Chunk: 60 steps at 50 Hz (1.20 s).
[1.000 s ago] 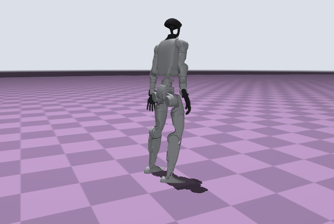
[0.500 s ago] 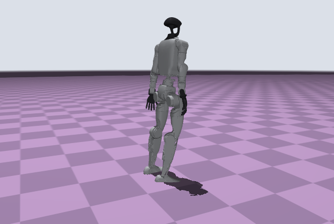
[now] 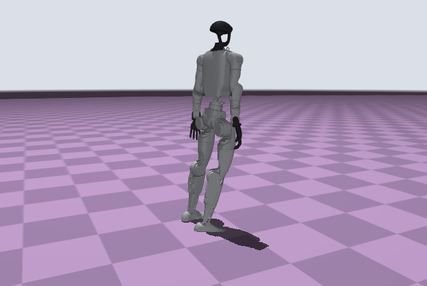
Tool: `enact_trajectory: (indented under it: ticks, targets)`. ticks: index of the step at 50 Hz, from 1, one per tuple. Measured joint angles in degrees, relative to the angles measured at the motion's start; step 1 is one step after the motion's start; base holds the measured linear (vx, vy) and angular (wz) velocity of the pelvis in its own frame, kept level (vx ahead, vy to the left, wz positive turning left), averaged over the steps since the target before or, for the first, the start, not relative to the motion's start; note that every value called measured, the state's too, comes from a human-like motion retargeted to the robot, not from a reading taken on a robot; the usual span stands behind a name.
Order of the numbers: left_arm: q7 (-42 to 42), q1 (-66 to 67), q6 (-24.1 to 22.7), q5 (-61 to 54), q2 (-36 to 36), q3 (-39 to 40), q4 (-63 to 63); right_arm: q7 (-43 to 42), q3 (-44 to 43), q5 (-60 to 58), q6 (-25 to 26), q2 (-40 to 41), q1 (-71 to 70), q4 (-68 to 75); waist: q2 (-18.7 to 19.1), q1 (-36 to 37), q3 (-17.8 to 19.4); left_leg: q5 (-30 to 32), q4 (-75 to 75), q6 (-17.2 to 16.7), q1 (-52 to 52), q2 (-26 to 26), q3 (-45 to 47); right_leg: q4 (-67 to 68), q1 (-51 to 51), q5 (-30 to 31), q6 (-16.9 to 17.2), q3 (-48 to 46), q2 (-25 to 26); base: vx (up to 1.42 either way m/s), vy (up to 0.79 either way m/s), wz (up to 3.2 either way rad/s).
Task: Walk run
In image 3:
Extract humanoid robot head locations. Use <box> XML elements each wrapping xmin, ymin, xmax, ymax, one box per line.
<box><xmin>209</xmin><ymin>21</ymin><xmax>233</xmax><ymax>51</ymax></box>

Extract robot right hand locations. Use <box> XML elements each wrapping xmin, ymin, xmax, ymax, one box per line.
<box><xmin>232</xmin><ymin>117</ymin><xmax>242</xmax><ymax>149</ymax></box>

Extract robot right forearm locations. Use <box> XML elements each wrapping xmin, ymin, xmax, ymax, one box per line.
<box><xmin>230</xmin><ymin>84</ymin><xmax>243</xmax><ymax>124</ymax></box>

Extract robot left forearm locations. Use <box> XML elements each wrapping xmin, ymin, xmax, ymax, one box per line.
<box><xmin>192</xmin><ymin>88</ymin><xmax>203</xmax><ymax>119</ymax></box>

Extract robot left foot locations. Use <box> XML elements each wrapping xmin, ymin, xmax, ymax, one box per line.
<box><xmin>181</xmin><ymin>210</ymin><xmax>204</xmax><ymax>221</ymax></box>

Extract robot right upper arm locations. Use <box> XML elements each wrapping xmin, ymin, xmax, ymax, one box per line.
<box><xmin>228</xmin><ymin>52</ymin><xmax>244</xmax><ymax>94</ymax></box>

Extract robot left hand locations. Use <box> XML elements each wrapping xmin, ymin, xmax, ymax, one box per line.
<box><xmin>189</xmin><ymin>112</ymin><xmax>201</xmax><ymax>140</ymax></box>

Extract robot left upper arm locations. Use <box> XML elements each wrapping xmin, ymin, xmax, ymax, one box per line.
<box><xmin>194</xmin><ymin>54</ymin><xmax>204</xmax><ymax>93</ymax></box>

